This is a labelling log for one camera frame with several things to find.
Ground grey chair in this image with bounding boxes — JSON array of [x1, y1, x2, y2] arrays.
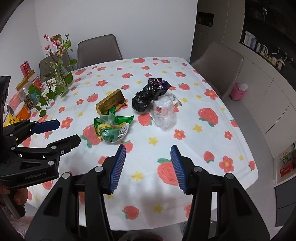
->
[[191, 42, 244, 99], [77, 34, 122, 69], [39, 52, 73, 82]]

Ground grey chair right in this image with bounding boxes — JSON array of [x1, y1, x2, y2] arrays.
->
[[191, 42, 244, 99]]

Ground glass vase with plants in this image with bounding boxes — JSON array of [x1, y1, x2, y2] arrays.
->
[[35, 34, 77, 117]]

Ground gold lid snack container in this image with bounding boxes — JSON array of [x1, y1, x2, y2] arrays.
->
[[16, 70, 44, 109]]

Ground left hand red nails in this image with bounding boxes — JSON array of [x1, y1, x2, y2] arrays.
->
[[0, 184, 28, 205]]

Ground yellow tiger toy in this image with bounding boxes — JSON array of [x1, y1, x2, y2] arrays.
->
[[3, 113, 20, 127]]

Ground pink small trash bin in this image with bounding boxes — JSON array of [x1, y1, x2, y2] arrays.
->
[[230, 82, 248, 100]]

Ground orange round tin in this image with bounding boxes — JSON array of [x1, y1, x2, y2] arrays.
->
[[14, 101, 31, 121]]

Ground grey chair far left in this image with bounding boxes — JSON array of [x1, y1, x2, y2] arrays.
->
[[39, 52, 73, 82]]

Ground white sideboard cabinet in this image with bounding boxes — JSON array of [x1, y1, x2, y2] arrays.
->
[[222, 41, 296, 158]]

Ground gold gift box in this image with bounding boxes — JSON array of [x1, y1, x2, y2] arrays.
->
[[96, 89, 127, 115]]

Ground black crumpled plastic bag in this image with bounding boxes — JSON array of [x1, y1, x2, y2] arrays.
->
[[132, 84, 171, 112]]

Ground green yellow snack wrapper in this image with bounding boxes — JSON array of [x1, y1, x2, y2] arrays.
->
[[94, 107, 134, 143]]

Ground strawberry flower tablecloth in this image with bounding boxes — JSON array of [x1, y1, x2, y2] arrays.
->
[[23, 57, 258, 230]]

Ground red box on shelf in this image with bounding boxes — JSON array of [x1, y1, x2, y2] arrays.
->
[[280, 162, 294, 177]]

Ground white open shelf unit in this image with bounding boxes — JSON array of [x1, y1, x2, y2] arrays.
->
[[273, 142, 295, 187]]

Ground purple patterned wrapper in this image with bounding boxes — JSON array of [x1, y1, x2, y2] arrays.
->
[[148, 78, 171, 93]]

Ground clear plastic bag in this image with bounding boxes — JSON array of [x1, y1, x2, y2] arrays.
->
[[151, 93, 182, 131]]

